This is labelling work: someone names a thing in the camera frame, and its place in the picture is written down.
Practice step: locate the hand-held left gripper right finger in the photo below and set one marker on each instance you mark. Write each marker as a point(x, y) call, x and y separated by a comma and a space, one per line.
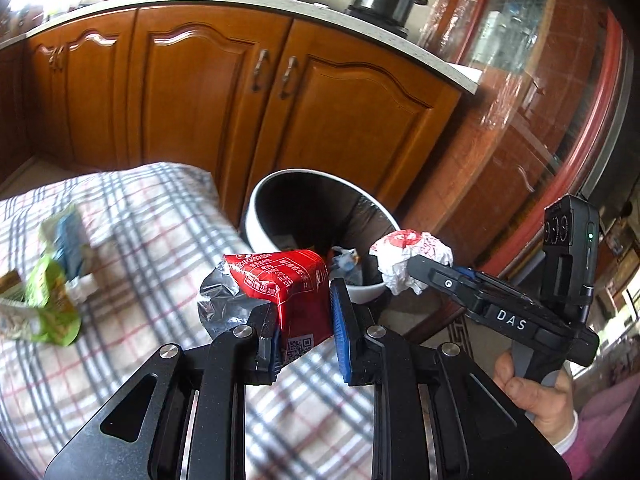
point(341, 330)

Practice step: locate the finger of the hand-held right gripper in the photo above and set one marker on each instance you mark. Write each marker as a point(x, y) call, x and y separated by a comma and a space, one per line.
point(470, 275)
point(440, 282)

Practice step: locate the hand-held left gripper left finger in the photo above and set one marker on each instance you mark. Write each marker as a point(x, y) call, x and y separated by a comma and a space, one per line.
point(270, 355)

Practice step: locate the white paper wrapper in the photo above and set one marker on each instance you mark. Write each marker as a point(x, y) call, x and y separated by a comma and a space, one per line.
point(400, 255)

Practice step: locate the red silver-lined snack packet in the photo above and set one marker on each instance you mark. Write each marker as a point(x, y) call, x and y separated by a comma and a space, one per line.
point(280, 285)

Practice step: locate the white trash bin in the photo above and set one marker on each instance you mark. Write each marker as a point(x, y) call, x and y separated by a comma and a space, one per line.
point(260, 220)

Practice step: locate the person's right forearm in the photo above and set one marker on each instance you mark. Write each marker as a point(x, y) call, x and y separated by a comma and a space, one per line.
point(610, 420)

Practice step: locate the person's right hand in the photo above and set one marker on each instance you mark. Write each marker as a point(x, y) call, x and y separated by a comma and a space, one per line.
point(540, 405)

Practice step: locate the patterned floor mat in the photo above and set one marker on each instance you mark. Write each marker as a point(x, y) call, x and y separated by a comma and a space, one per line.
point(440, 322)

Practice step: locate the grey blue packet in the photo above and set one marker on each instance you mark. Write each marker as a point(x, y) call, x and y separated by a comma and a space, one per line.
point(345, 262)

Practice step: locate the plaid tablecloth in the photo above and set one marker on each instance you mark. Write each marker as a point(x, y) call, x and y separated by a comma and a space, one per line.
point(100, 360)

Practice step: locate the wooden framed glass door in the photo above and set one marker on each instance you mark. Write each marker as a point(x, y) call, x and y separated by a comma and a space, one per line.
point(525, 110)

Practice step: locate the speckled kitchen countertop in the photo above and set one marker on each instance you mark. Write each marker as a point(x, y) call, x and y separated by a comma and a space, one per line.
point(430, 57)

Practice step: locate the lime green snack packet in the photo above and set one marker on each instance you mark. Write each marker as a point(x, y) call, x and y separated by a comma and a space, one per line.
point(52, 300)

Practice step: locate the blue white carton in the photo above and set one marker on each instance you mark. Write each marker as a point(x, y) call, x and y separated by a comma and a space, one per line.
point(70, 245)

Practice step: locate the white green crumpled wrapper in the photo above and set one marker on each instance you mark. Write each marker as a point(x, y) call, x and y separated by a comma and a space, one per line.
point(12, 315)

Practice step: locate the wooden base cabinets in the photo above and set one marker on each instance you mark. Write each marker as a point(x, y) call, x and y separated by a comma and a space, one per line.
point(190, 100)

